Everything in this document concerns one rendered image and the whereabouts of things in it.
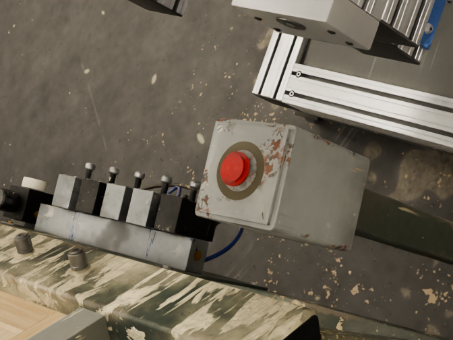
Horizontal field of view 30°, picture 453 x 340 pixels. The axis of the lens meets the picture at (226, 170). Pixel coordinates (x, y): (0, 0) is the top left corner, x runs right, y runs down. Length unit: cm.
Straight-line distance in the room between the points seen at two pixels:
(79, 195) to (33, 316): 27
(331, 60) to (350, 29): 94
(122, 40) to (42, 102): 38
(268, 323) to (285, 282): 104
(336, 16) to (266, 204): 21
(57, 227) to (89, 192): 11
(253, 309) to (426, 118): 74
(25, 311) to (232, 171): 42
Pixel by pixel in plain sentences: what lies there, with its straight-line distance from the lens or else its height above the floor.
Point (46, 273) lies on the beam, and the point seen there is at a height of 88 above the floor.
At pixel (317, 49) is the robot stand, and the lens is 187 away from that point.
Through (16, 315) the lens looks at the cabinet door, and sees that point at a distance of 122.
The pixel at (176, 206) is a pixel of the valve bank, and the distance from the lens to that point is 124.
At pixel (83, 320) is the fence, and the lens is 111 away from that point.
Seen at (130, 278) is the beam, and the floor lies 85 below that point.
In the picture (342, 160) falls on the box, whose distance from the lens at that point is 101.
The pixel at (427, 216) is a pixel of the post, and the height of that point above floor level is 53.
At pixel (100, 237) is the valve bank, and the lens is 138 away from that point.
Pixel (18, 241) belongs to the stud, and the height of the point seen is 88.
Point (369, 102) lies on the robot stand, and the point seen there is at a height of 23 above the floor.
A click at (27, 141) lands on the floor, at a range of 285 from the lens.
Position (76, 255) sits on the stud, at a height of 88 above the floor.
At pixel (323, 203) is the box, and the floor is 84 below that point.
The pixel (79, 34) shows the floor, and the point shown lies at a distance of 280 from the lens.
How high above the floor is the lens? 166
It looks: 49 degrees down
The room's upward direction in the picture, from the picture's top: 71 degrees counter-clockwise
